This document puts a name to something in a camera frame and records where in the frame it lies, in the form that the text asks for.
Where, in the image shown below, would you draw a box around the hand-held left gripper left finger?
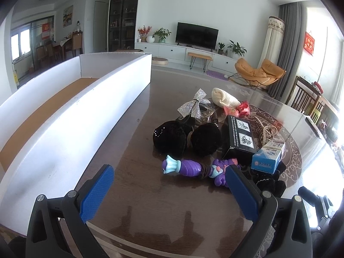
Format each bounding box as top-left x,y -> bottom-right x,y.
25,164 -> 115,258

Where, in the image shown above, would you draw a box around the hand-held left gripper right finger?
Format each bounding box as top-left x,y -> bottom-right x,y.
225,165 -> 313,258

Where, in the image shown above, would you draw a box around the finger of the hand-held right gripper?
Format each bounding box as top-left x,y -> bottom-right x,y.
298,186 -> 327,207

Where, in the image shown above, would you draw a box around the black fuzzy hair tie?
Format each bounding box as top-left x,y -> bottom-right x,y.
251,164 -> 287,197

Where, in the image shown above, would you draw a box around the purple toy figure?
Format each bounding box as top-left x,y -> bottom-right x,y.
208,158 -> 240,188

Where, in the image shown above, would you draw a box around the blue white medicine box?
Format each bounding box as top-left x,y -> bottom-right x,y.
251,150 -> 282,175

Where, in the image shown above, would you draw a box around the black box with white labels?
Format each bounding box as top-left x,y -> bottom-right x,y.
222,115 -> 257,164

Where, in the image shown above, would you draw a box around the purple toy wand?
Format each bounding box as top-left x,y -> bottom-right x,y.
162,155 -> 213,179

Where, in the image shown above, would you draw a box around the rhinestone hair claw clip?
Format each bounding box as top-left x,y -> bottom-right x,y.
254,117 -> 282,147

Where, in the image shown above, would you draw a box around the white cardboard box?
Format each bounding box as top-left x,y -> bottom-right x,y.
0,52 -> 152,237

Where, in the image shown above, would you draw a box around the red snack packet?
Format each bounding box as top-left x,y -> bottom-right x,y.
224,101 -> 250,117

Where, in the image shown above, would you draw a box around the brown patterned glass desktop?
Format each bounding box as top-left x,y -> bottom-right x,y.
0,68 -> 339,258

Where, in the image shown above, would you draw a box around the dark wooden slatted chair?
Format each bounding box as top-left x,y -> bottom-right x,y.
286,76 -> 323,121

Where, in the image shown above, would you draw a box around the cream knitted cloth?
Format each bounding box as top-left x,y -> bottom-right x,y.
211,87 -> 241,109

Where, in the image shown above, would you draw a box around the silver rhinestone bow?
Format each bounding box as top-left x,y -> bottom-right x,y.
177,89 -> 211,118

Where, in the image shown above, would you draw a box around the orange lounge chair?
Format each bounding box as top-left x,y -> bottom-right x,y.
228,58 -> 286,90

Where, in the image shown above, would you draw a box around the purple floor mat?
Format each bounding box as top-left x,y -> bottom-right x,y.
206,70 -> 228,80

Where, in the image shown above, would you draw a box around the wooden bench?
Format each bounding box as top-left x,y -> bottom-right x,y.
187,52 -> 214,72

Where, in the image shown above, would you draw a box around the large leafy potted plant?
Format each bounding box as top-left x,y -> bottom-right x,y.
227,40 -> 247,58

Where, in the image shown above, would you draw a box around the grey curtain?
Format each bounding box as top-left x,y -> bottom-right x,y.
269,1 -> 309,99

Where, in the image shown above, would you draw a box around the cream covered standing air conditioner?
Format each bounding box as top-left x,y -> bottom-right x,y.
259,16 -> 286,69

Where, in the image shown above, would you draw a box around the white television cabinet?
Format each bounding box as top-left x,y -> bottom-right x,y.
134,41 -> 242,71

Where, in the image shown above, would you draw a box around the black television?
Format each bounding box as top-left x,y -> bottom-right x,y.
175,22 -> 219,49

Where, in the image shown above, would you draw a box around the white door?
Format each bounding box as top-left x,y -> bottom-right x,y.
94,1 -> 107,53

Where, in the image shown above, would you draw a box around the red flowers in vase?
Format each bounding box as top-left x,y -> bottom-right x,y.
138,25 -> 152,43

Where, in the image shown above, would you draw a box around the green plant in glass vase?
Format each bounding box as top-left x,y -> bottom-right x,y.
153,28 -> 172,44

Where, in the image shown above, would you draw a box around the dark glass display cabinet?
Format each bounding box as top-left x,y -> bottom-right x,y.
108,0 -> 141,52

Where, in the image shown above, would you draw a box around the red wall hanging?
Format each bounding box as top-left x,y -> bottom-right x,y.
304,31 -> 315,56

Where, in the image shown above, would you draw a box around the framed wall painting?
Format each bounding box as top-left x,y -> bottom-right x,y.
63,5 -> 74,28

